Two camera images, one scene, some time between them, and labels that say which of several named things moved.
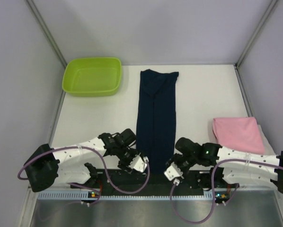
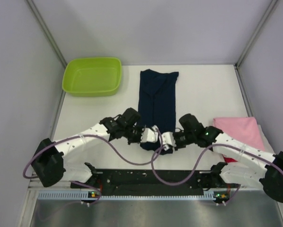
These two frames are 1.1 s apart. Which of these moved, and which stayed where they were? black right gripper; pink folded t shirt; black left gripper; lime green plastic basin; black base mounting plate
Moved: black left gripper; black right gripper
Stayed: black base mounting plate; pink folded t shirt; lime green plastic basin
